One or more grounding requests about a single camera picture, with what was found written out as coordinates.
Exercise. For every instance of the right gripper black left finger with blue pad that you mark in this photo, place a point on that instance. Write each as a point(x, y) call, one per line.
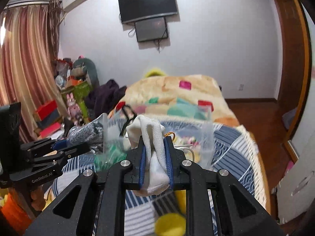
point(94, 203)

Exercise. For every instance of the large wall television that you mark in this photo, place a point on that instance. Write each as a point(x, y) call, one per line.
point(134, 10)

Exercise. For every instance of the yellow round sponge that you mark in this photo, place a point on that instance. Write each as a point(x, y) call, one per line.
point(171, 224)

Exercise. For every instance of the pink striped curtain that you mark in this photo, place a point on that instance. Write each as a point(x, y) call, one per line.
point(27, 64)

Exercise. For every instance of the dark purple clothing pile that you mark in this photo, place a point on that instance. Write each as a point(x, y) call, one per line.
point(104, 98)

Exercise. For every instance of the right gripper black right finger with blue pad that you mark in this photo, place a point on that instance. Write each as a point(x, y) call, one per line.
point(216, 202)

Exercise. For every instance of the green knit cloth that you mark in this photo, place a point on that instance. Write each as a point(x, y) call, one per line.
point(115, 151)

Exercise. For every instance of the green toy box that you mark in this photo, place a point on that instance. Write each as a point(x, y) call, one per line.
point(77, 94)

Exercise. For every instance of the small wall monitor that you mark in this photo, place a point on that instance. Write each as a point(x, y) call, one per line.
point(151, 29)

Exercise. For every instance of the clear plastic storage bin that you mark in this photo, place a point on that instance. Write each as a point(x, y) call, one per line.
point(190, 125)

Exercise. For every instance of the pink bunny plush toy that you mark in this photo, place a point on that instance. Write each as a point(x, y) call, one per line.
point(74, 111)

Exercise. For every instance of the wooden door frame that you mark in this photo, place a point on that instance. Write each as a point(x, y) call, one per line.
point(296, 70)

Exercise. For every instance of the white fabric pouch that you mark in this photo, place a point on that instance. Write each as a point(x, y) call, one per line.
point(156, 179)

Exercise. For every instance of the red and navy boxes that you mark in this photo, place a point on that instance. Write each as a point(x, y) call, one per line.
point(46, 115)

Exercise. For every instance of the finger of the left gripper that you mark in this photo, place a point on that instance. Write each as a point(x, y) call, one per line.
point(62, 156)
point(43, 147)

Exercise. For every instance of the beige plush patchwork blanket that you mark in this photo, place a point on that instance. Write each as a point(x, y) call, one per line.
point(191, 88)

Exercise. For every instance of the yellow floral fabric scrunchie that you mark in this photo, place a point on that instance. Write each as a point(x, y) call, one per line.
point(190, 146)

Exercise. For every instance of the grey green dinosaur plush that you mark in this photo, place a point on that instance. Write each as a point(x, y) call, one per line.
point(85, 68)

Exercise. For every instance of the navy white patterned bedspread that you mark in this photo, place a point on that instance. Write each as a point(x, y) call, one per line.
point(234, 150)

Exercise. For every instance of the orange container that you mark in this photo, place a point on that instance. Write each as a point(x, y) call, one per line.
point(14, 220)

